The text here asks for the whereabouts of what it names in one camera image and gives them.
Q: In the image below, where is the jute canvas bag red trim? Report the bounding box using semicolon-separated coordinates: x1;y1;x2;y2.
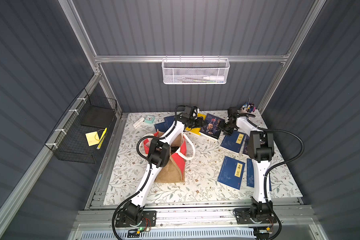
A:
143;131;196;185

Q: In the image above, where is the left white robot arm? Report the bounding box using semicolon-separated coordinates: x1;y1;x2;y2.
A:
112;105;206;240

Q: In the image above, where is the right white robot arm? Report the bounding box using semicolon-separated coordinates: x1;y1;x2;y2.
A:
219;107;305;225

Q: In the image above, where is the dark portrait book near bag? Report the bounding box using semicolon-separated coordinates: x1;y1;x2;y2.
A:
200;113;225;140

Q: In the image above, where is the yellow cartoon cover book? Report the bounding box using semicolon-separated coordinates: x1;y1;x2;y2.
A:
185;113;206;136

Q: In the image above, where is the blue book middle right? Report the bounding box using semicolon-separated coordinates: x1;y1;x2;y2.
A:
220;131;249;154

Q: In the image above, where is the blue book yellow label back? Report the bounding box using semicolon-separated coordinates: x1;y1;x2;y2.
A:
164;116;175;126

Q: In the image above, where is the dark portrait book right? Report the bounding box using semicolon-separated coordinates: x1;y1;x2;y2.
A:
243;135;250;155

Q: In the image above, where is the blue book back left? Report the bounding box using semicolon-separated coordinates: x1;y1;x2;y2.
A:
154;122;169;133

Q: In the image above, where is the blue book front centre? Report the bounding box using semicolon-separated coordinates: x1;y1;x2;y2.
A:
218;156;246;190

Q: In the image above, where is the white marker in basket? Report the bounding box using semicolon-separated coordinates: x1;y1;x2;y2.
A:
203;76;226;83

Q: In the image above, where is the blue book front right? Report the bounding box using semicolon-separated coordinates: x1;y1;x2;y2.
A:
247;159;255;188

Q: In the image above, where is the white eraser block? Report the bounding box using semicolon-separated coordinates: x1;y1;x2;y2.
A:
133;117;145;129

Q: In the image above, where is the black tray in side basket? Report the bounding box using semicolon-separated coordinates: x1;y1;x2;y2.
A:
81;106;115;128

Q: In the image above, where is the yellow pen in basket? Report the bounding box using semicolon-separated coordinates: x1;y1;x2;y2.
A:
97;128;108;150

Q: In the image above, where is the yellow sticky note pad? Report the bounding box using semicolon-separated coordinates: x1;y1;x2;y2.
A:
85;132;100;147

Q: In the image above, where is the white wire wall basket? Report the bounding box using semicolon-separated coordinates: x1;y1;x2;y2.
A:
162;57;231;85

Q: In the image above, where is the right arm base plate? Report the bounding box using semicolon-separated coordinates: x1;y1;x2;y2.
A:
232;208;277;225

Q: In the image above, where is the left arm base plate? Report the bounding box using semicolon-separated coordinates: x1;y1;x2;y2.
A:
114;210;157;228

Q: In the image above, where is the black wire side basket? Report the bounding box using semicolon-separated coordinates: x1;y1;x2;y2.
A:
45;90;118;164

